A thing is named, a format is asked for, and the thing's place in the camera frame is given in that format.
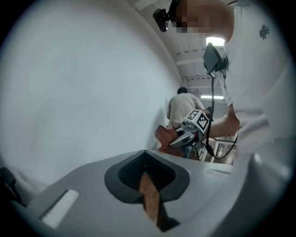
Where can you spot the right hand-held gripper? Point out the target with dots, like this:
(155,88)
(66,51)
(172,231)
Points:
(198,120)

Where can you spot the person's right forearm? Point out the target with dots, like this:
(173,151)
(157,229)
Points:
(223,126)

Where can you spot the long ceiling light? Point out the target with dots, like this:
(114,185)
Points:
(211,97)

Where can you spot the black chest-mounted device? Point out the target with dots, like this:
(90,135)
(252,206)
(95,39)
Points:
(212,59)

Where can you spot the person's white shirt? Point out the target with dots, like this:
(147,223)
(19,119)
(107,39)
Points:
(256,76)

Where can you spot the rectangular ceiling light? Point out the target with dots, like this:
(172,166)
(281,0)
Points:
(215,41)

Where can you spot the white metal frame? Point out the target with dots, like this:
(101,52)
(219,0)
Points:
(219,148)

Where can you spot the black head camera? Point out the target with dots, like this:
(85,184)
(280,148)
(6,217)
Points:
(163,17)

